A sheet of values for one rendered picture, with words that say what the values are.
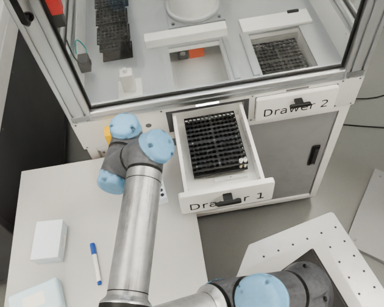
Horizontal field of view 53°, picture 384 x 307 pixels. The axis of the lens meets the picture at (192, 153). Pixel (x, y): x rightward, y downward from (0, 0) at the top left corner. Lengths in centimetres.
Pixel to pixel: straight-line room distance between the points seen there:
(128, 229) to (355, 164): 183
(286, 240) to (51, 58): 88
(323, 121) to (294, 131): 12
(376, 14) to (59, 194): 117
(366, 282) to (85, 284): 84
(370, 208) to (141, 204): 165
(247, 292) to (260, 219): 118
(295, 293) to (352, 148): 157
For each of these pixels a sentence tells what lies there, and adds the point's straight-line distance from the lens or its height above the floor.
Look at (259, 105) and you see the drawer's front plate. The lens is 137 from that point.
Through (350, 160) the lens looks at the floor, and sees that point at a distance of 241.
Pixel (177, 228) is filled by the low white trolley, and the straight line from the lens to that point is 128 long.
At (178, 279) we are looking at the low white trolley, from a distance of 122.
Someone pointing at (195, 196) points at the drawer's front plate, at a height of 92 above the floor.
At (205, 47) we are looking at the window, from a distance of 118.
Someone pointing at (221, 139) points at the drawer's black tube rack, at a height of 90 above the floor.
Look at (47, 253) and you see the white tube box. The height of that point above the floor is 81.
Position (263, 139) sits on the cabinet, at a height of 65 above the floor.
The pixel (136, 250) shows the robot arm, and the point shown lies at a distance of 73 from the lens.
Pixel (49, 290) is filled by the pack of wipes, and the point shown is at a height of 80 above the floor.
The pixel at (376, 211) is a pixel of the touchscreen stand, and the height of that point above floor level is 4.
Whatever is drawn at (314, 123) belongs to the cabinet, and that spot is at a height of 70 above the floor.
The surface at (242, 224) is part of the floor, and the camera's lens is 211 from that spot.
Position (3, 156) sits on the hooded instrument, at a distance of 172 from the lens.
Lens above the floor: 192
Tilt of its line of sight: 55 degrees down
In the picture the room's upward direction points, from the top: 8 degrees counter-clockwise
